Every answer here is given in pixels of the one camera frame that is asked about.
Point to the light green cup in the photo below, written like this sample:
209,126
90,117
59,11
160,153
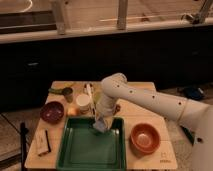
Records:
96,97

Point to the white cup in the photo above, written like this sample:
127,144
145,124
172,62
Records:
83,102

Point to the dark red bowl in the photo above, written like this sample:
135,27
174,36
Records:
52,112

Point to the black stand left of table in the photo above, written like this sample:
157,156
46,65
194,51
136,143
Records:
23,132

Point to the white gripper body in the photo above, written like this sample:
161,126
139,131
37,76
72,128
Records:
105,119

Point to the small orange fruit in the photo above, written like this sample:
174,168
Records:
72,111

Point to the orange bowl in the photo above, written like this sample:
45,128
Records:
145,138

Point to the green vegetable toy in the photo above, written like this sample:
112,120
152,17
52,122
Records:
55,91

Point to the blue grey sponge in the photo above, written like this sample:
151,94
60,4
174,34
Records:
100,126

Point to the white handled utensil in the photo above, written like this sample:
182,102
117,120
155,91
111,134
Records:
89,91

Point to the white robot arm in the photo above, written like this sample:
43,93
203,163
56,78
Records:
193,115

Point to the blue object on floor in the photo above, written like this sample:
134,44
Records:
194,93

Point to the green plastic tray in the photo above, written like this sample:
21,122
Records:
82,148

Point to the wooden block with black brush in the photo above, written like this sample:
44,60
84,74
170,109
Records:
42,143

